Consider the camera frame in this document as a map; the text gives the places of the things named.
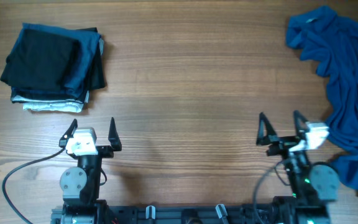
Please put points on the black folded garment on top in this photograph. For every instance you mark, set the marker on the black folded garment on top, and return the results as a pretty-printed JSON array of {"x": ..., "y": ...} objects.
[{"x": 40, "y": 61}]

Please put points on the blue polo shirt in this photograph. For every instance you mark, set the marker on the blue polo shirt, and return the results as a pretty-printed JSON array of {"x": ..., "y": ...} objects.
[{"x": 332, "y": 40}]

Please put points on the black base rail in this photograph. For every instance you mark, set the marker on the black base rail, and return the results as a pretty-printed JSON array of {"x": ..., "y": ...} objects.
[{"x": 246, "y": 213}]

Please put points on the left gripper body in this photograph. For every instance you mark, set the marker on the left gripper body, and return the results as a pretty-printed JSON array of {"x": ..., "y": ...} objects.
[{"x": 104, "y": 152}]

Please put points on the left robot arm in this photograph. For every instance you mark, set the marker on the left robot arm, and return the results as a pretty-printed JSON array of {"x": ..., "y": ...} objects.
[{"x": 81, "y": 184}]

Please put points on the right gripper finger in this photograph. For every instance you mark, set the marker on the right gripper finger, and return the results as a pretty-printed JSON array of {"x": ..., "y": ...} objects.
[
  {"x": 266, "y": 134},
  {"x": 301, "y": 124}
]

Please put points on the black folded garment underneath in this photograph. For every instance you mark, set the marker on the black folded garment underneath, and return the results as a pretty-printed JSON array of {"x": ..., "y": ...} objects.
[{"x": 87, "y": 71}]

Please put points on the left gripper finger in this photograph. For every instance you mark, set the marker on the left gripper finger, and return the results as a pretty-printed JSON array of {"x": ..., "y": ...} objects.
[
  {"x": 113, "y": 136},
  {"x": 70, "y": 131}
]

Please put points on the white folded garment at bottom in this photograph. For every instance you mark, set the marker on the white folded garment at bottom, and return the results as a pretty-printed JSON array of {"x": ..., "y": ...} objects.
[{"x": 71, "y": 106}]

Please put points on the dark blue folded garment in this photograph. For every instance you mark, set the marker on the dark blue folded garment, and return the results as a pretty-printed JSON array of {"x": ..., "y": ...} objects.
[{"x": 67, "y": 92}]

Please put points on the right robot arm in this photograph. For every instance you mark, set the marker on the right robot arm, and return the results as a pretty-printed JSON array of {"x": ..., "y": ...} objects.
[{"x": 313, "y": 185}]

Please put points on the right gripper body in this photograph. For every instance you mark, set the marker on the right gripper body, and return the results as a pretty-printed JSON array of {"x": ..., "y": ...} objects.
[{"x": 283, "y": 145}]

